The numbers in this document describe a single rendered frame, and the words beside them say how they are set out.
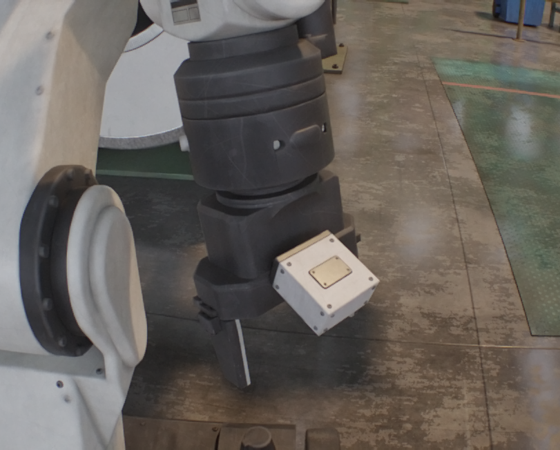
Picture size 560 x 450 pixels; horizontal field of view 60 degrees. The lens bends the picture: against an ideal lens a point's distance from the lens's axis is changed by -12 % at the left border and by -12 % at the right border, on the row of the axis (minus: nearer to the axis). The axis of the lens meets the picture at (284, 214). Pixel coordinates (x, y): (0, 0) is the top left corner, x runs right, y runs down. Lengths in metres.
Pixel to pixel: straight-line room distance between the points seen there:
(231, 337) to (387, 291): 1.01
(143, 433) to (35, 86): 0.55
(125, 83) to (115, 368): 1.25
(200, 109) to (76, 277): 0.13
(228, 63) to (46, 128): 0.15
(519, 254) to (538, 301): 0.21
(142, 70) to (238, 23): 1.28
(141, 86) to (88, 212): 1.23
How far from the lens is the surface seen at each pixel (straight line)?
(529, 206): 1.82
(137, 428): 0.81
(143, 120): 1.61
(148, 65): 1.54
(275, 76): 0.28
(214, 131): 0.29
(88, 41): 0.45
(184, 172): 1.84
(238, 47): 0.29
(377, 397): 1.09
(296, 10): 0.27
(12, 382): 0.46
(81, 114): 0.44
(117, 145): 1.68
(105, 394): 0.44
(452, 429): 1.06
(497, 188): 1.89
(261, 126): 0.28
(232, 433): 0.76
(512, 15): 5.49
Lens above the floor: 0.83
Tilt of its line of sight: 31 degrees down
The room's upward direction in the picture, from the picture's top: straight up
